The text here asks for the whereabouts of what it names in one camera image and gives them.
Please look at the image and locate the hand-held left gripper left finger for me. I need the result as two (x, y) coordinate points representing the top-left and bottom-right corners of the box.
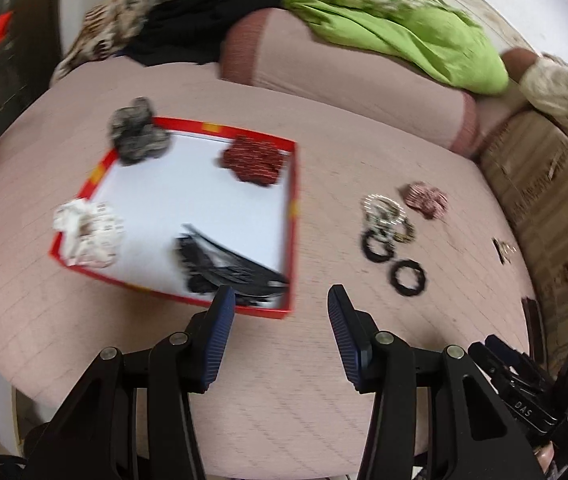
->
(29, 285), (237, 480)

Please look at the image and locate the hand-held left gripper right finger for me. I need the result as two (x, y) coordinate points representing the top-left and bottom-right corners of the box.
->
(327, 284), (545, 480)

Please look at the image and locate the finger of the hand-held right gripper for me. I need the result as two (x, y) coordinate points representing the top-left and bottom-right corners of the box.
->
(468, 335), (560, 433)
(521, 298), (547, 363)

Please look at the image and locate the large black hair tie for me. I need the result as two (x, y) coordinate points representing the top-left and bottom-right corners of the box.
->
(389, 259), (427, 297)

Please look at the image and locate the small black hair tie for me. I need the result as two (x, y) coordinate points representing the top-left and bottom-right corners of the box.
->
(361, 230), (396, 264)

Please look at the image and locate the yellow black hair tie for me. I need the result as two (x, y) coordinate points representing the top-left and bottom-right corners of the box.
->
(389, 220), (416, 245)

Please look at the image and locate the red cardboard box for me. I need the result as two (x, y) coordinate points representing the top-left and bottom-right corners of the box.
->
(48, 116), (299, 322)

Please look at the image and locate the white pearl bracelet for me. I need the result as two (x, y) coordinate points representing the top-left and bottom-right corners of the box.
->
(362, 192), (399, 220)

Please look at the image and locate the pink plaid scrunchie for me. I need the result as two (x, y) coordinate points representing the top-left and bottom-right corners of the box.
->
(404, 181), (449, 221)

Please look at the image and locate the black hair claw clip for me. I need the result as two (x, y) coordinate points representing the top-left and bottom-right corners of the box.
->
(174, 225), (290, 308)

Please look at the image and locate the small gold hair clip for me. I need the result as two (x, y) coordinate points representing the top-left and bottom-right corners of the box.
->
(493, 237), (517, 265)

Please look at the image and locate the pink quilted bedcover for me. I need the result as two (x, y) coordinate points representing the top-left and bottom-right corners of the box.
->
(0, 60), (540, 478)

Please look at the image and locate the striped beige cushion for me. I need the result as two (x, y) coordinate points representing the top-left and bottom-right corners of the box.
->
(479, 110), (568, 321)

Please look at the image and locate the white dotted scrunchie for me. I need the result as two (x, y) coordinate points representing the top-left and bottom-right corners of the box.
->
(53, 199), (125, 268)

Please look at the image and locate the red dotted scrunchie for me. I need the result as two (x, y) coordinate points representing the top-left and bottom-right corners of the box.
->
(221, 135), (285, 188)

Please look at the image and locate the grey sheer scrunchie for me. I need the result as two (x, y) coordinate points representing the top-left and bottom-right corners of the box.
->
(108, 97), (172, 165)

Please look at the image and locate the white cloth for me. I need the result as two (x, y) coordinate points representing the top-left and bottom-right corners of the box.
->
(518, 52), (568, 131)

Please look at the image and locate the pink bolster pillow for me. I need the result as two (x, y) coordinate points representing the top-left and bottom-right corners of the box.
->
(220, 8), (479, 161)

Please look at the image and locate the brown bolster pillow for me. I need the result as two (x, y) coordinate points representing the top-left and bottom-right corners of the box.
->
(501, 47), (545, 83)

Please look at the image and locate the black cloth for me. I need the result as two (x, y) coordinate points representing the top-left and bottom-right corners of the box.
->
(124, 0), (285, 67)

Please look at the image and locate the green cloth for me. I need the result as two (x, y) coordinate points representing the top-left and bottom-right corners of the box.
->
(281, 0), (511, 96)

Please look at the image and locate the leaf print cloth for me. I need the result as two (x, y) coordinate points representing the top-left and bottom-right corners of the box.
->
(50, 0), (165, 86)

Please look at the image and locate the glass panel door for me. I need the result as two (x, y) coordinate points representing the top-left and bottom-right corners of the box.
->
(0, 0), (65, 151)

